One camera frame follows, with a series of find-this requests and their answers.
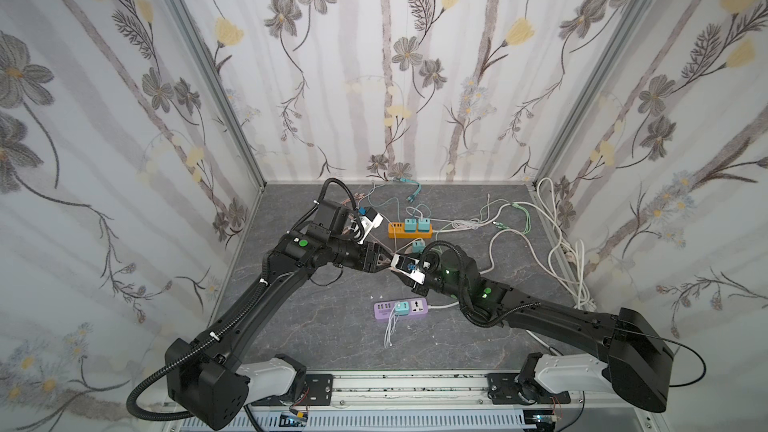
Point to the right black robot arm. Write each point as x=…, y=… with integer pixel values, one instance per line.
x=638, y=361

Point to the orange power strip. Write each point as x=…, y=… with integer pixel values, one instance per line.
x=395, y=231

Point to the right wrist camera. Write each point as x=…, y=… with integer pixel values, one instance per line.
x=408, y=267

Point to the purple power strip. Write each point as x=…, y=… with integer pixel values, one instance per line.
x=383, y=310

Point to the teal charger adapter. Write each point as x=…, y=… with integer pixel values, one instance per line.
x=424, y=225
x=401, y=308
x=418, y=245
x=410, y=225

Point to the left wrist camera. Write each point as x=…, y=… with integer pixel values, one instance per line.
x=368, y=219

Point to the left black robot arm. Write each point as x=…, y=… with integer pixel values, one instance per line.
x=203, y=378

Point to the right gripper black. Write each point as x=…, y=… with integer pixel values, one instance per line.
x=421, y=267

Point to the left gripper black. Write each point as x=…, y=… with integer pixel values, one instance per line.
x=370, y=255

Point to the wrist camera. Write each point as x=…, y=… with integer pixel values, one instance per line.
x=368, y=219
x=408, y=267

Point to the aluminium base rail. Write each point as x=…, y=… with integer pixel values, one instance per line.
x=452, y=400

